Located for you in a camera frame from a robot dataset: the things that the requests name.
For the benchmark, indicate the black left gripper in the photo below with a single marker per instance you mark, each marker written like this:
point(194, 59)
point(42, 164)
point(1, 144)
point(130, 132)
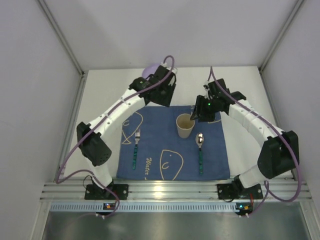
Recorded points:
point(163, 93)

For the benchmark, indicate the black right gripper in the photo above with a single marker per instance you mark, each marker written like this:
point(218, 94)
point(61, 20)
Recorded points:
point(202, 113)

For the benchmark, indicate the lilac plate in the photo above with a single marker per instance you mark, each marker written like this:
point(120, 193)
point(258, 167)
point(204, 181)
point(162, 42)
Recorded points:
point(150, 70)

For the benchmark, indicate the beige cup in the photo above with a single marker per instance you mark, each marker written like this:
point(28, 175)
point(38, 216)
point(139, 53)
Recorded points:
point(184, 125)

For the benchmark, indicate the green handled spoon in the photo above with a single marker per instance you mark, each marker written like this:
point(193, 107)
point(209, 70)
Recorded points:
point(199, 139)

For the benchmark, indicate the green handled fork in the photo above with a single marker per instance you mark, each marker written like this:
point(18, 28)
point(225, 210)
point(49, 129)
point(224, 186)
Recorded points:
point(135, 152)

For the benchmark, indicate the blue cloth placemat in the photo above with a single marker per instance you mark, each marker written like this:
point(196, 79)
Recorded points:
point(163, 155)

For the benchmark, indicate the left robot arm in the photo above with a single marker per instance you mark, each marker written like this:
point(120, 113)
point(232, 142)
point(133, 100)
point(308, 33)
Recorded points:
point(93, 136)

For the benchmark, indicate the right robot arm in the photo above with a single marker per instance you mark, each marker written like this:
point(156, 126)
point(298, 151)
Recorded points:
point(279, 149)

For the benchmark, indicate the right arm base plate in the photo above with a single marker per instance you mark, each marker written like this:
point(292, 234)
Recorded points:
point(227, 192)

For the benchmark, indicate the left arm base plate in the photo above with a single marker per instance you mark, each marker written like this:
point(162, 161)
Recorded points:
point(94, 192)

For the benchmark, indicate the left aluminium frame post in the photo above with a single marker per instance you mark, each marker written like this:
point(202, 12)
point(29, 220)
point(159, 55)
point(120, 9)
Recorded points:
point(60, 35)

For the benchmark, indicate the aluminium frame post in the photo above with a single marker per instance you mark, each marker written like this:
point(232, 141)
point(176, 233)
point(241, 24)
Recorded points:
point(60, 35)
point(281, 34)

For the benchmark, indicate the right aluminium frame post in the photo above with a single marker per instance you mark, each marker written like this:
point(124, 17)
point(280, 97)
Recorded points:
point(281, 34)

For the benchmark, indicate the aluminium front rail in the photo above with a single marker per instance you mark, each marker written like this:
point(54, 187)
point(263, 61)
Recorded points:
point(159, 190)

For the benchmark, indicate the slotted cable duct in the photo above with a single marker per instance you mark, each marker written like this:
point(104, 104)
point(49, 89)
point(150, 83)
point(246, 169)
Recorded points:
point(151, 207)

